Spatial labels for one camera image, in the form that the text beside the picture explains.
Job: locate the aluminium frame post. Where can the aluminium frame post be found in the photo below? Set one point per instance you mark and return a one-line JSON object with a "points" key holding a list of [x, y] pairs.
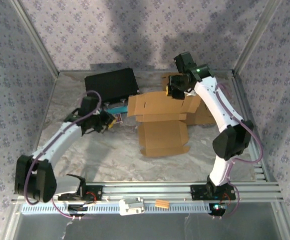
{"points": [[35, 37], [12, 225], [255, 37], [284, 222]]}

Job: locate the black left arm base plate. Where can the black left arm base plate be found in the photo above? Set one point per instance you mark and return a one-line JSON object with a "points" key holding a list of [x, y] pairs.
{"points": [[99, 193]]}

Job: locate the small striped wooden block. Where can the small striped wooden block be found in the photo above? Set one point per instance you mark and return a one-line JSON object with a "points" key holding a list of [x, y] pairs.
{"points": [[161, 203]]}

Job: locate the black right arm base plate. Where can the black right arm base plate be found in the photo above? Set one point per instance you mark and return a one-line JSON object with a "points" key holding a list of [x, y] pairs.
{"points": [[197, 192]]}

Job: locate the aluminium front rail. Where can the aluminium front rail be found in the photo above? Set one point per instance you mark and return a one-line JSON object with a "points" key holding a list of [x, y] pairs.
{"points": [[147, 191]]}

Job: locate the black hard case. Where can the black hard case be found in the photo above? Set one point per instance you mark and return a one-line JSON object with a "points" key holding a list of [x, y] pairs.
{"points": [[109, 85]]}

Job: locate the black round controller board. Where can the black round controller board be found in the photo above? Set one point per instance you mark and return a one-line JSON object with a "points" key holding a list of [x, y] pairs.
{"points": [[219, 211], [75, 208]]}

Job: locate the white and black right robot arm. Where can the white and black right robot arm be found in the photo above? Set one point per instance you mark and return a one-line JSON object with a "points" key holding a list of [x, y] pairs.
{"points": [[217, 110]]}

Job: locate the white printed plastic part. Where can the white printed plastic part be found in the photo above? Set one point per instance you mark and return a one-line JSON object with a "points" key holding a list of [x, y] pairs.
{"points": [[127, 208]]}

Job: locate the light blue pen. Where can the light blue pen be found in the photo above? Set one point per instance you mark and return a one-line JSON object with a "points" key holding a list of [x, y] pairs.
{"points": [[119, 108]]}

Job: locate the aluminium side rail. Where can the aluminium side rail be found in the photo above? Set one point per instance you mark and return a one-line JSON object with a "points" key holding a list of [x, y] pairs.
{"points": [[243, 100]]}

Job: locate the brown cardboard paper box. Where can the brown cardboard paper box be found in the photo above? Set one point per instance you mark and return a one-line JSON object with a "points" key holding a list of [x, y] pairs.
{"points": [[159, 135], [202, 115]]}

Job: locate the colourful card pack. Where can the colourful card pack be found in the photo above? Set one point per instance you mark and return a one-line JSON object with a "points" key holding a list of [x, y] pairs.
{"points": [[119, 118]]}

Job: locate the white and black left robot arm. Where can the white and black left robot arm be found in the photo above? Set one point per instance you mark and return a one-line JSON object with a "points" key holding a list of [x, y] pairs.
{"points": [[60, 145]]}

